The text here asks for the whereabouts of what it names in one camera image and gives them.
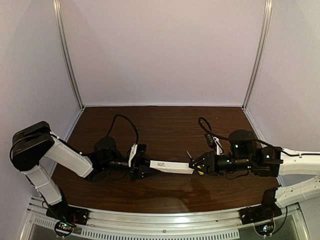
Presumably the right black cable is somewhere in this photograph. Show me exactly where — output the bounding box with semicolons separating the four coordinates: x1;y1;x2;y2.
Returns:
197;116;320;157

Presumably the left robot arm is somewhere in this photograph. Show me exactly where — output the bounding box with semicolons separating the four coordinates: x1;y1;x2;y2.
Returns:
9;121;152;218

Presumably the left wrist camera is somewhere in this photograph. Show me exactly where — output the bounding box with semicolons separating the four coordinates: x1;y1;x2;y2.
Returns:
128;143;138;168

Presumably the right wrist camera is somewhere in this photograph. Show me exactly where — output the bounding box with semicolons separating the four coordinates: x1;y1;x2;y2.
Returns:
204;133;224;155

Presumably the left black cable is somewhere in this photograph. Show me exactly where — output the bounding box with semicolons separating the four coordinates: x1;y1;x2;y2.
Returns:
107;114;140;148

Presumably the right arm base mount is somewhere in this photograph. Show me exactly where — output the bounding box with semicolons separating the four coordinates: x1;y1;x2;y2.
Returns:
238;187;288;238

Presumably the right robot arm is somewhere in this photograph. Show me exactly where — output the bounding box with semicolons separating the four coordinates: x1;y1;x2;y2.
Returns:
189;129;320;208

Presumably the aluminium frame post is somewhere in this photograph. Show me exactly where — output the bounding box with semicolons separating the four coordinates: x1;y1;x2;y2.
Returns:
52;0;85;110
242;0;273;111

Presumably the yellow handled screwdriver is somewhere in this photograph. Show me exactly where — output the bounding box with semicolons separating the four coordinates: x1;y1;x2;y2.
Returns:
186;151;203;171

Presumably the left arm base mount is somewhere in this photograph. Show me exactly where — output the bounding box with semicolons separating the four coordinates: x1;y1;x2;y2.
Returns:
42;192;90;239

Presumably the front aluminium rail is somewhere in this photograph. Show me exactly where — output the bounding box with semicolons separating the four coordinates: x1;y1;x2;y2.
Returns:
24;204;301;240

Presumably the right aluminium frame post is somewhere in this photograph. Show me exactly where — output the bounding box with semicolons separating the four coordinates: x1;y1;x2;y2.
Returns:
242;0;273;111

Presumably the white remote control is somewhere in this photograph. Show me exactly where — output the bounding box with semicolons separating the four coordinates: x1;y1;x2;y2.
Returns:
149;160;194;175

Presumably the black cable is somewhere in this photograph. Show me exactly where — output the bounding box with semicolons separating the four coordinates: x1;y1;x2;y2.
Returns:
197;116;320;157
107;114;140;148

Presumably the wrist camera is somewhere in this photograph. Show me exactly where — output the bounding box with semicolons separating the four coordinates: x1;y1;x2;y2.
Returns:
128;143;138;168
204;133;224;155

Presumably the left aluminium frame post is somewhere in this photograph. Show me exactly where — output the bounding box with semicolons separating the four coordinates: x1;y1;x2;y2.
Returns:
52;0;85;110

